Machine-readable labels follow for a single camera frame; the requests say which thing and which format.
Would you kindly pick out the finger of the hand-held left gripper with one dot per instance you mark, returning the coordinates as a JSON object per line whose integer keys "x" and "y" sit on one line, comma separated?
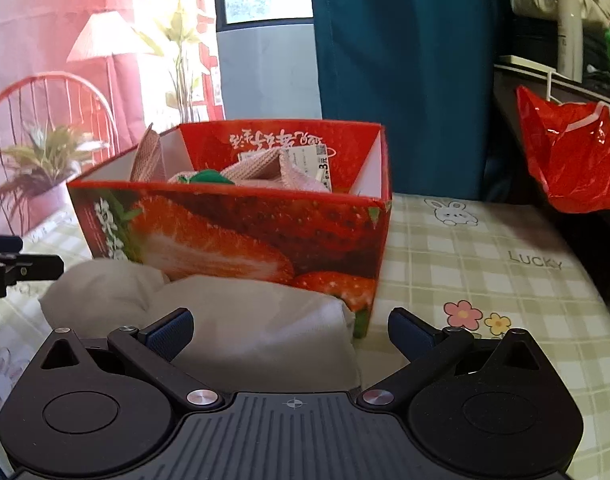
{"x": 2, "y": 243}
{"x": 35, "y": 266}

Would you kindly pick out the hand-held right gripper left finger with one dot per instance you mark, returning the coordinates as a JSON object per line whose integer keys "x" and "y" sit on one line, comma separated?
{"x": 172, "y": 334}

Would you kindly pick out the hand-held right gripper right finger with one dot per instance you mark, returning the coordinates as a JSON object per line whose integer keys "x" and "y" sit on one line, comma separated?
{"x": 410, "y": 332}

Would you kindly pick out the grey cloth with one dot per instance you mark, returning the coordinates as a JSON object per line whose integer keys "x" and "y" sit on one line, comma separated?
{"x": 265, "y": 330}

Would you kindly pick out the red strawberry print cardboard box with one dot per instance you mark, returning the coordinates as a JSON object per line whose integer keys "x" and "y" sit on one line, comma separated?
{"x": 225, "y": 240}

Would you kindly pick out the pink knitted cloth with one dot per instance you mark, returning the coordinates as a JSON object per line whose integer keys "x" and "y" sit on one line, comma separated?
{"x": 265, "y": 170}

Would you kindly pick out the checked bunny print tablecloth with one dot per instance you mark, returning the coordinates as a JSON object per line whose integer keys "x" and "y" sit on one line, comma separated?
{"x": 485, "y": 290}

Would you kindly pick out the pink printed backdrop cloth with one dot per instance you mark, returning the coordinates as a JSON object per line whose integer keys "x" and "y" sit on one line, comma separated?
{"x": 45, "y": 20}

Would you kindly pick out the red plastic bag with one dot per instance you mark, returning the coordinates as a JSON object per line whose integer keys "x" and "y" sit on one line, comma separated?
{"x": 575, "y": 160}

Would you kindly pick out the teal curtain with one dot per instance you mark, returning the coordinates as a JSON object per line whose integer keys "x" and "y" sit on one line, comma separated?
{"x": 410, "y": 60}

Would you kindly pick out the white spray bottle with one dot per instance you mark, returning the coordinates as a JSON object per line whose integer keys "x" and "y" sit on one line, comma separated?
{"x": 570, "y": 30}

